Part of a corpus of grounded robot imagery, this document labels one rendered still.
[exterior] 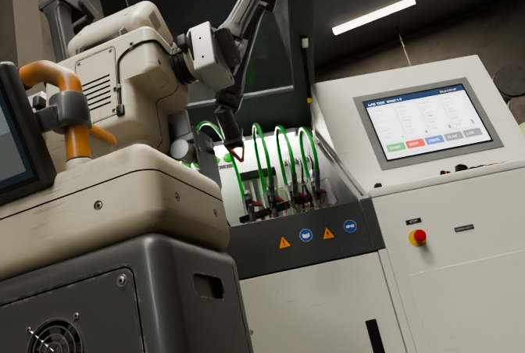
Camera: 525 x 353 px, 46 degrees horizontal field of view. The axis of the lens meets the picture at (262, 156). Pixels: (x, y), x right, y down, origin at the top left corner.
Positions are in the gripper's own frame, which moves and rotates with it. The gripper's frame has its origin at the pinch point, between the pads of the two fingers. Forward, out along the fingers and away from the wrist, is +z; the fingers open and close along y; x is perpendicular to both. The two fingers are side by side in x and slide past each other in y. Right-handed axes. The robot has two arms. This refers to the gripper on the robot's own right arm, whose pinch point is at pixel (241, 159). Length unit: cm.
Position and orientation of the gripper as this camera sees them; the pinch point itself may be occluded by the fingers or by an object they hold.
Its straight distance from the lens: 211.3
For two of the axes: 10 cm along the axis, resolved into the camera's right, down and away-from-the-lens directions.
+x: -9.5, 2.8, 1.4
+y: 0.1, -4.2, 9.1
